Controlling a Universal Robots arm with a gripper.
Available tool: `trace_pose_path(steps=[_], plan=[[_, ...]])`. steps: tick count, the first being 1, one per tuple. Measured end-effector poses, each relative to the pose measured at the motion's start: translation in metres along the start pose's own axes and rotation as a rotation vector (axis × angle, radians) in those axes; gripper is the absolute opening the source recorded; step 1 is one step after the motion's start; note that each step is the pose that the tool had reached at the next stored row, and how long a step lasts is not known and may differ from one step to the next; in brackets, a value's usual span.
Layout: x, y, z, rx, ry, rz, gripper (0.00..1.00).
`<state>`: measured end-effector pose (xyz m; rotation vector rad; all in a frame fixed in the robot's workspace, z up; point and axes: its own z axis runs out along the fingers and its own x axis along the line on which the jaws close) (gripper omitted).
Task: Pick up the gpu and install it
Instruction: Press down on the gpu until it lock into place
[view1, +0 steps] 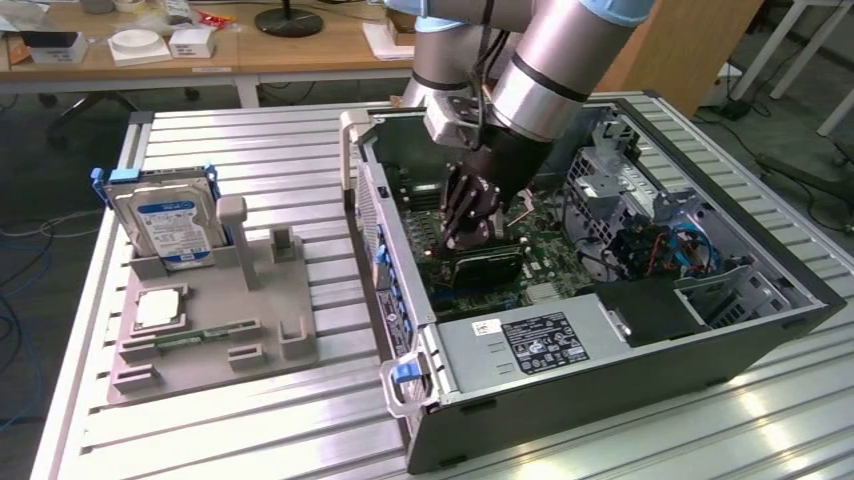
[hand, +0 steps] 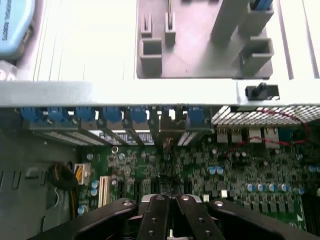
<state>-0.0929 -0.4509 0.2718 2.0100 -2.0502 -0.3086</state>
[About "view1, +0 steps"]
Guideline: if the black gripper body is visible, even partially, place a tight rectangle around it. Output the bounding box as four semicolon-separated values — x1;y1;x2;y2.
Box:
443;124;556;212

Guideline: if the silver CPU socket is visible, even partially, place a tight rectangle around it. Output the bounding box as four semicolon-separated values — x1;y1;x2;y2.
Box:
496;188;536;242

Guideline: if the green motherboard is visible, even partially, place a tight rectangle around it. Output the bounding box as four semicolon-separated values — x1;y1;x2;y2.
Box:
383;164;601;322

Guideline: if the silver disk bay cage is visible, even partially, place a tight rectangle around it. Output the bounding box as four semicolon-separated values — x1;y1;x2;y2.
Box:
563;107;669;251

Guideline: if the silver power supply unit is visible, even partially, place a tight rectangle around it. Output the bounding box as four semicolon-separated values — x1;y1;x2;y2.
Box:
425;293;632;397

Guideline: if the black plastic shroud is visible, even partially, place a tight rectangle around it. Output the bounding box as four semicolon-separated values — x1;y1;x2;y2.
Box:
595;278;712;350

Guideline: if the wooden cabinet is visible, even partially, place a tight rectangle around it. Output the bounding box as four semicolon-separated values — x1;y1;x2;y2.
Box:
589;0;767;119

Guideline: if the white box with red button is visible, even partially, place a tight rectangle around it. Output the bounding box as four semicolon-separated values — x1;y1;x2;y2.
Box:
697;62;745;110

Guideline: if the open grey PC case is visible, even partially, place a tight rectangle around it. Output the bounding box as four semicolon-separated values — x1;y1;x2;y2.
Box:
337;97;848;476

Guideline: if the grey parts rack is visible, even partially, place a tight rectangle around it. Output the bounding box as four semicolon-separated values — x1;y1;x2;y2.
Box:
105;195;321;406

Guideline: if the wooden desk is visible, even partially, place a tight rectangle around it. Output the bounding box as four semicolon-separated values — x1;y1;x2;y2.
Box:
236;0;428;109
0;3;241;109

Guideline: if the silver drive cage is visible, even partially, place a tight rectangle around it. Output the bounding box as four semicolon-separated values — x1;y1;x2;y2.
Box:
672;259;812;332

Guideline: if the black round lamp base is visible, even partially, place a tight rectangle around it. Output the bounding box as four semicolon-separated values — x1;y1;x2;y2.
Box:
253;0;326;39

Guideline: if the black chair base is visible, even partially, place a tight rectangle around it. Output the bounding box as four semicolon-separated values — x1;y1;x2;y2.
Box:
751;148;854;214
37;88;202;151

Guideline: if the hard disk with blue carrier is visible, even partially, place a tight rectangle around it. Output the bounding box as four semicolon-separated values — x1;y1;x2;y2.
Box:
89;162;225;274

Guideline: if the green RAM stick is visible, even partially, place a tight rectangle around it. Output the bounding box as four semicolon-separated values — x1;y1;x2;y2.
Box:
152;327;233;352

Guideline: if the silver CPU chip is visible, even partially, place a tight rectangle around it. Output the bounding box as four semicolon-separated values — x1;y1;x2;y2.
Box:
134;289;184;330

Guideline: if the white labelled box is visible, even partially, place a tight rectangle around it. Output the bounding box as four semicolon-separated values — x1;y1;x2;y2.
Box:
166;26;218;60

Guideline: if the white square round-topped part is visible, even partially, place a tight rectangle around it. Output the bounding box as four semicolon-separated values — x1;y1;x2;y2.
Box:
105;28;174;68

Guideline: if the white box with black top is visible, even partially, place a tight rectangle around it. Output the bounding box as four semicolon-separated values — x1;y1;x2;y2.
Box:
17;29;90;66

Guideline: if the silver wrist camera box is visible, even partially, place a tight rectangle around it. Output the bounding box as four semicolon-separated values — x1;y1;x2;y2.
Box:
423;94;485;149

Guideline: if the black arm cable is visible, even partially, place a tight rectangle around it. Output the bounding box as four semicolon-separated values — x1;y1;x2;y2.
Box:
465;0;512;151

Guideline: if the blue data wire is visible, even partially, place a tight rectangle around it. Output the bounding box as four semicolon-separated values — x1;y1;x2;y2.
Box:
665;222;723;277

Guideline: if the white table frame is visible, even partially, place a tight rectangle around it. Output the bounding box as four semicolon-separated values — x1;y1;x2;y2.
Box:
728;0;854;137

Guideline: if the white floor cable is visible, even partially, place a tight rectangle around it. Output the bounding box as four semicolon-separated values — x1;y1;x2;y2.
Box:
0;208;105;240

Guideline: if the blue floor cable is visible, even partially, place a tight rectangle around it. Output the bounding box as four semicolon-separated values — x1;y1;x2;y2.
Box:
0;238;53;432

